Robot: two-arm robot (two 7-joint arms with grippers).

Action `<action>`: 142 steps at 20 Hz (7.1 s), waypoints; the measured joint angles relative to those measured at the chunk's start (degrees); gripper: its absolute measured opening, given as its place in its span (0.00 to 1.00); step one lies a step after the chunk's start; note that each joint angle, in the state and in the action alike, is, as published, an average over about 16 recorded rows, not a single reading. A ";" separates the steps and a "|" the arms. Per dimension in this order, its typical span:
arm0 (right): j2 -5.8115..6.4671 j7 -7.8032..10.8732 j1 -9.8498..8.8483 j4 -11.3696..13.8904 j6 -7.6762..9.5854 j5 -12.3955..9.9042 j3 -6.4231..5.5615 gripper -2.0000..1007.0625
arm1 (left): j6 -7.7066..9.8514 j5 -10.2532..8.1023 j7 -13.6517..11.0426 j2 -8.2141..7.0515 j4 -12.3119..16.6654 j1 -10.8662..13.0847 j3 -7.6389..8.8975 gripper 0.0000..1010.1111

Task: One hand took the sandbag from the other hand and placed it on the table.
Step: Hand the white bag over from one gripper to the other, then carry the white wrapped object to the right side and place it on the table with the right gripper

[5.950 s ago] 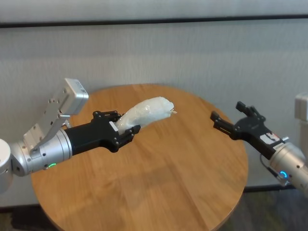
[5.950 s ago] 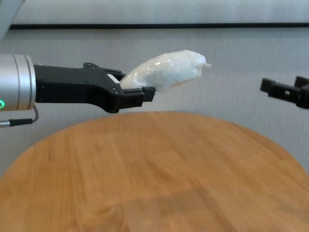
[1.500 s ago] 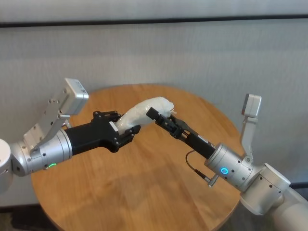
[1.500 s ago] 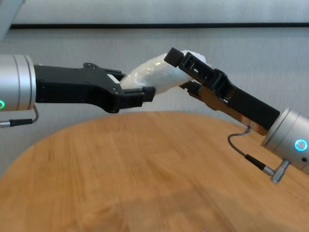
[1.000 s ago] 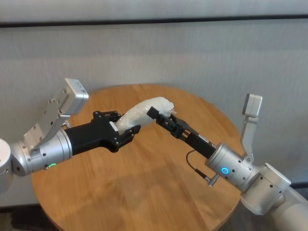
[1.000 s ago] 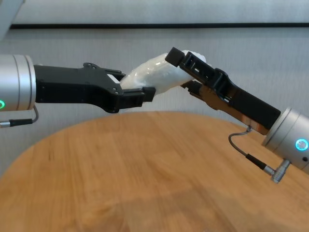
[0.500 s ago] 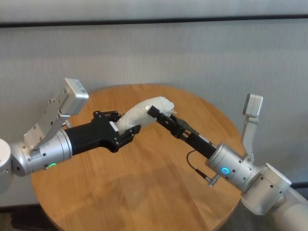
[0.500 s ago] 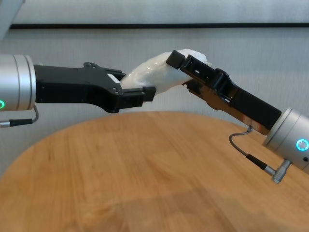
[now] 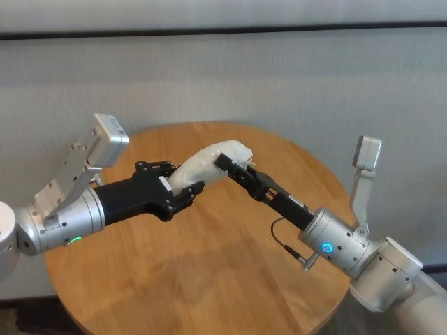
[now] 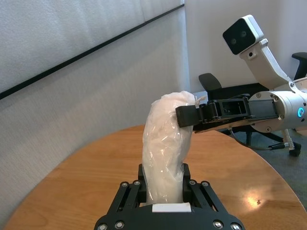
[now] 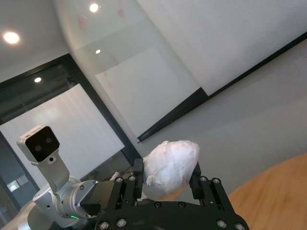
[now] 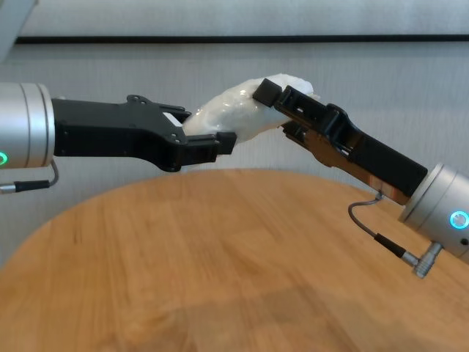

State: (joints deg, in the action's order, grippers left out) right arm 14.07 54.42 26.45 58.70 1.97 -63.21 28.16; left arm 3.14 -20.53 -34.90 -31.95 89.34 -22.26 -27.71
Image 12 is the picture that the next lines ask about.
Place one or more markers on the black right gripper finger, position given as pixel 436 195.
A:
pixel 267 91

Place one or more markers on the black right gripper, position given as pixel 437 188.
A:
pixel 381 161

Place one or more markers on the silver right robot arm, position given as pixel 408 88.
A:
pixel 439 205

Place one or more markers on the black wall rail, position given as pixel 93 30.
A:
pixel 234 39

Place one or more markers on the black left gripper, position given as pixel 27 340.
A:
pixel 110 132

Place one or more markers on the white plastic-wrapped sandbag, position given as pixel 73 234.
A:
pixel 227 113

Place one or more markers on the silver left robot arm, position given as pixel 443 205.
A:
pixel 29 124

